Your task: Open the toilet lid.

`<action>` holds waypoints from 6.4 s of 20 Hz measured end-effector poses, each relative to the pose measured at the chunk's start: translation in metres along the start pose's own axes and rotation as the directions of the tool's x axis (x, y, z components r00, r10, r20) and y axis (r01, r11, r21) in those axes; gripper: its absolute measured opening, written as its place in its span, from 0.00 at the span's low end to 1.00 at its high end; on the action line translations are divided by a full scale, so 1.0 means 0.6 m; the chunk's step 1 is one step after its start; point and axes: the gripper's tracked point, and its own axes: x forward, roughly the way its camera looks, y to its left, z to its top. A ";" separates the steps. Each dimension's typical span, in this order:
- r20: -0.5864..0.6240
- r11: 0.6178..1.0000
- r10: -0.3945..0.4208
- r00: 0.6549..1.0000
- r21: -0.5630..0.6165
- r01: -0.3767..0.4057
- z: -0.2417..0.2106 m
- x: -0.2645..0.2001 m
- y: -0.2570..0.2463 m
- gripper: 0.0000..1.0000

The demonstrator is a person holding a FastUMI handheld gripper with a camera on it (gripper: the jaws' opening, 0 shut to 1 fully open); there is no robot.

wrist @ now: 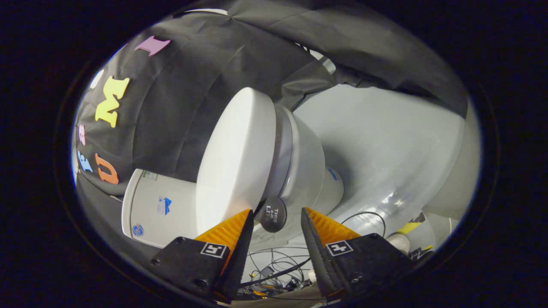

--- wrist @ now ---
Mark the white toilet tank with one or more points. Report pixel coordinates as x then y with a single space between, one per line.
158 209

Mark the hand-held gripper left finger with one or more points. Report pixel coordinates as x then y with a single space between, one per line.
239 261

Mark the white toilet lid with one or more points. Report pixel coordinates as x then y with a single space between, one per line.
235 162

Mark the yellow and black object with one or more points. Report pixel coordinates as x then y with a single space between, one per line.
410 226

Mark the black backdrop cloth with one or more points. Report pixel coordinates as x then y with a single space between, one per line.
192 94

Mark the white toilet bowl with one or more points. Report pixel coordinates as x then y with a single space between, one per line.
308 171

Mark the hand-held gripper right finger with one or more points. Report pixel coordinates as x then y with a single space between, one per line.
319 256

